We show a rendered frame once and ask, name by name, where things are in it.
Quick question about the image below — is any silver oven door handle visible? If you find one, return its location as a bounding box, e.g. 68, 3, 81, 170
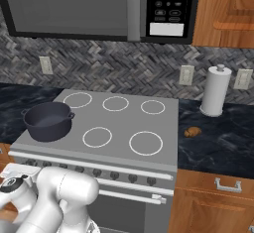
98, 188, 168, 205

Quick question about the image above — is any grey stove with hob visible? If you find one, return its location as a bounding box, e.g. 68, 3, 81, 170
7, 88, 180, 233

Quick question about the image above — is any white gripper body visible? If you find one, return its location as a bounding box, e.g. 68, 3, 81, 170
0, 163, 43, 187

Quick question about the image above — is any wooden base cupboard door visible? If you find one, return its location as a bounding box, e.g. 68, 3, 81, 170
168, 187, 254, 233

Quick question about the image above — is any wooden drawer front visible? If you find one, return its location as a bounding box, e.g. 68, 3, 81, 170
174, 169, 254, 209

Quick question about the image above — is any wooden wall cupboard door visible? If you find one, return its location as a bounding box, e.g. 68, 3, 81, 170
190, 0, 254, 50

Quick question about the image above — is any brown potato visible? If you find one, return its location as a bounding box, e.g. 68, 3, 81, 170
183, 126, 202, 139

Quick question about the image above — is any wooden base cupboard run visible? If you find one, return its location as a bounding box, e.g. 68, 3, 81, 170
0, 142, 17, 174

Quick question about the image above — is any white paper towel roll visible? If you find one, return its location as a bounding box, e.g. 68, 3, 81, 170
198, 63, 233, 118

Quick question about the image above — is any beige wall outlet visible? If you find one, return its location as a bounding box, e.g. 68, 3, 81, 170
233, 67, 254, 91
39, 56, 55, 76
179, 64, 195, 86

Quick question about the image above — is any grey microwave door handle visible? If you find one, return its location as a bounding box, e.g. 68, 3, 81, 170
126, 0, 142, 43

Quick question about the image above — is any black over-range microwave oven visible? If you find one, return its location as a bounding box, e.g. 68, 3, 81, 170
0, 0, 202, 45

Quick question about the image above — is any dark grey cooking pot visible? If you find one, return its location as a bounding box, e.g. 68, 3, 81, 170
20, 101, 76, 143

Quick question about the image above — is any silver drawer handle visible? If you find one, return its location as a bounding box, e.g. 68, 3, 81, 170
213, 176, 243, 193

